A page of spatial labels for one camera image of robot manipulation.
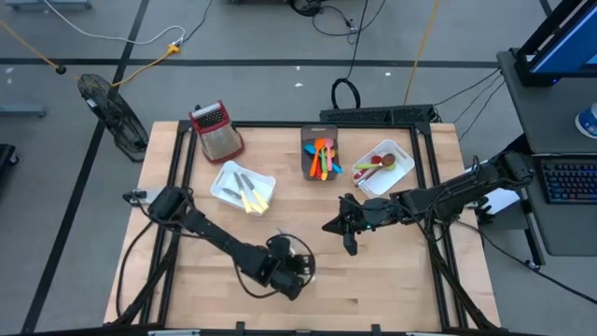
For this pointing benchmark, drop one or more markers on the black caster base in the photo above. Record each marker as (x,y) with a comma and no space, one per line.
(5,156)

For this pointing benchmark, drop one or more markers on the yellow silicone spoon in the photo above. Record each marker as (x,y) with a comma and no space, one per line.
(324,173)

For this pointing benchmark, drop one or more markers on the pink silicone spatula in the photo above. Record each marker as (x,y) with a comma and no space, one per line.
(329,144)

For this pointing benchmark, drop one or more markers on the grey translucent plastic bin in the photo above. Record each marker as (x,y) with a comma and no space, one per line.
(305,135)

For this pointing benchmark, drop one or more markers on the blue white round container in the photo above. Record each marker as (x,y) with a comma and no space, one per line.
(588,122)

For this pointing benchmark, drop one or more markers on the grey stand base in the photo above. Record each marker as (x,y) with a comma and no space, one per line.
(46,4)
(21,111)

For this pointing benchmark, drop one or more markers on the brown wooden spoon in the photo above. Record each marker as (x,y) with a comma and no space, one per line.
(388,160)

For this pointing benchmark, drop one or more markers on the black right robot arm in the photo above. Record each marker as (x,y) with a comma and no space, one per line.
(457,191)

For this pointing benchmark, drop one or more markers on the silver aluminium rail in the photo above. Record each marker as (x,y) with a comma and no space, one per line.
(172,333)
(429,334)

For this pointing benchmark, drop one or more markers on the black floor puck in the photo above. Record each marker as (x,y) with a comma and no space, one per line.
(60,70)

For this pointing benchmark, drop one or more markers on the white paper sheet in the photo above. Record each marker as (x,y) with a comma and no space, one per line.
(506,200)

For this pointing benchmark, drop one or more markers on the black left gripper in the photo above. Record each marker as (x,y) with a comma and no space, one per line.
(282,275)

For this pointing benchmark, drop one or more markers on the black backlit keyboard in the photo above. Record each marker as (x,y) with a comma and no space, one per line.
(571,182)

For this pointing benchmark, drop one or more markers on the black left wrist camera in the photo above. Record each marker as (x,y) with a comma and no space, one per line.
(280,245)

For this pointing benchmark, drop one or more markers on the black perforated control box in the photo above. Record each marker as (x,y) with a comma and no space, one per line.
(373,114)

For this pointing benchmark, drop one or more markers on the red silicone spatula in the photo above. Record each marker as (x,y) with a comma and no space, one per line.
(318,173)

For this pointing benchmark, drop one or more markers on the cream spatula back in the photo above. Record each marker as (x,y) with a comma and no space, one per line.
(245,201)

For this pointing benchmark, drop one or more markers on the blue silicone spoon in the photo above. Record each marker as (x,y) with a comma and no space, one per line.
(309,149)

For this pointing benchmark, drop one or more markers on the red silicone spoon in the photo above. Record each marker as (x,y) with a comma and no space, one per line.
(376,160)

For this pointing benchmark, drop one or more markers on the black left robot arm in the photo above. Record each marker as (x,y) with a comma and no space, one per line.
(214,235)

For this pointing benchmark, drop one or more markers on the grey black equipment cart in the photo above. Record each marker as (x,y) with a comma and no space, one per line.
(545,112)

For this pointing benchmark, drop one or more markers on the red steel box grater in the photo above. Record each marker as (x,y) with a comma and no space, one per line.
(217,135)

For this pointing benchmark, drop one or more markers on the white plastic bin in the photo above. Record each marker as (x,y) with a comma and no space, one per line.
(396,177)
(224,179)

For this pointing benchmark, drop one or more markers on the black computer monitor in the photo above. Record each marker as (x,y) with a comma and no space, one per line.
(571,46)

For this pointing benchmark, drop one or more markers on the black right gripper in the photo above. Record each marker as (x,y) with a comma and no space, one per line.
(373,214)

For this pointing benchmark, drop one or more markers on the green silicone spoon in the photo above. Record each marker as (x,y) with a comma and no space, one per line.
(366,166)
(322,156)

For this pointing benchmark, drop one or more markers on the black floor fan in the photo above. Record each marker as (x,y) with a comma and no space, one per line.
(114,116)

